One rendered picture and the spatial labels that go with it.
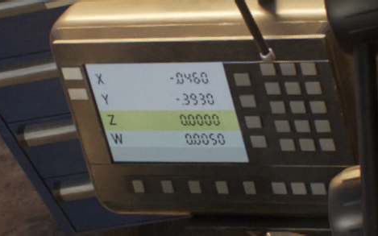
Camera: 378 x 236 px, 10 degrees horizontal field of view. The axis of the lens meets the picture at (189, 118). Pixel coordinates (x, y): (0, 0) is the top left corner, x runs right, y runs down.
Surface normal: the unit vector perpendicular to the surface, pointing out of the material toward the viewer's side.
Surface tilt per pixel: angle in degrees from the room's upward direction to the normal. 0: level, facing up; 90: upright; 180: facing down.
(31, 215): 0
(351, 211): 31
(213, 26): 15
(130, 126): 70
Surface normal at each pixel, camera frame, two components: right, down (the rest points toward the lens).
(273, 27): -0.42, -0.42
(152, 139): -0.39, 0.51
